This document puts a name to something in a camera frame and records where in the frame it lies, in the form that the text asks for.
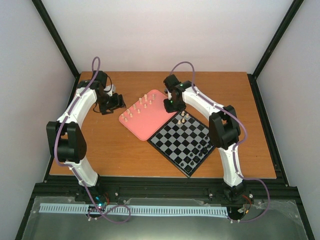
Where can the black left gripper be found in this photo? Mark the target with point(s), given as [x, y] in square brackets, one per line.
[119, 102]

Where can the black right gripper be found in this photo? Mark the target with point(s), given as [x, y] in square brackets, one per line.
[169, 109]

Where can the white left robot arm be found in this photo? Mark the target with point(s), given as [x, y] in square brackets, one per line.
[65, 138]

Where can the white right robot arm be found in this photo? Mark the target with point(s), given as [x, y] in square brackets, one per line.
[224, 130]

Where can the black white chess board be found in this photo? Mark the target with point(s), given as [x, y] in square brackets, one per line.
[177, 141]

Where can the pink plastic tray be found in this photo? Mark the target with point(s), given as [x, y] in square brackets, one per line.
[144, 124]

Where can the light blue cable duct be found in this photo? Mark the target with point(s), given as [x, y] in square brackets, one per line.
[136, 210]

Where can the black aluminium frame base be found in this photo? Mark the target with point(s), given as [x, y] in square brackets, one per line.
[207, 189]

